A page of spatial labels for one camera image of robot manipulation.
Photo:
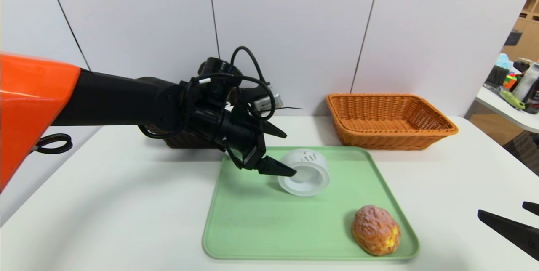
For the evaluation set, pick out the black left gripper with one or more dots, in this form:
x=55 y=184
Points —
x=255 y=142

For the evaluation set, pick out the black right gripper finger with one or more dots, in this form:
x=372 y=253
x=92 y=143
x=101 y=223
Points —
x=516 y=231
x=532 y=208

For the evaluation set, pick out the white round tape roll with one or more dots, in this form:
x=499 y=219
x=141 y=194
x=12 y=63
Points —
x=311 y=178

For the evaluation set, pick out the brown cream puff bun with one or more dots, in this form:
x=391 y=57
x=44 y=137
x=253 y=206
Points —
x=374 y=229

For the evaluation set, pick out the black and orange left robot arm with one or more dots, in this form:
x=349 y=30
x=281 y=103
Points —
x=118 y=102

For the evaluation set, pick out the dark brown wicker basket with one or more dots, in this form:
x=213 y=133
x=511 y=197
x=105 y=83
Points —
x=189 y=141

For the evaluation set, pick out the orange wicker basket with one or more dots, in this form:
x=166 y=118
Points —
x=379 y=140

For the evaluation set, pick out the small black mesh basket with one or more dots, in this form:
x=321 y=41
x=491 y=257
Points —
x=496 y=76

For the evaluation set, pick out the dark grey woven chair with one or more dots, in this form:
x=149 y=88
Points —
x=526 y=153

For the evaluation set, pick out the light green plastic tray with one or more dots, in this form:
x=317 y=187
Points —
x=261 y=220

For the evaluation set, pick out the white side table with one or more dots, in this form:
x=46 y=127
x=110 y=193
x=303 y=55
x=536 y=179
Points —
x=497 y=109

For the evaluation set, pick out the green plastic tool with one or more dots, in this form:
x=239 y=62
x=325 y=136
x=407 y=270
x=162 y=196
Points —
x=511 y=99

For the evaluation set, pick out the white plastic bottle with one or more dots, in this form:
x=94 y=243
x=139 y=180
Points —
x=526 y=86

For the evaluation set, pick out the colourful puzzle cube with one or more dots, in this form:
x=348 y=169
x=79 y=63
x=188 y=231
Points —
x=509 y=81

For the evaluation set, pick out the light blue cloth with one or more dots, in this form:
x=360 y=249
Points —
x=503 y=61

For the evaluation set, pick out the wooden shelf cabinet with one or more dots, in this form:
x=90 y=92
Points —
x=528 y=39

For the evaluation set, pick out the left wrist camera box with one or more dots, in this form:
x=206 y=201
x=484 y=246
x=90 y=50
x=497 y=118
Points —
x=265 y=102

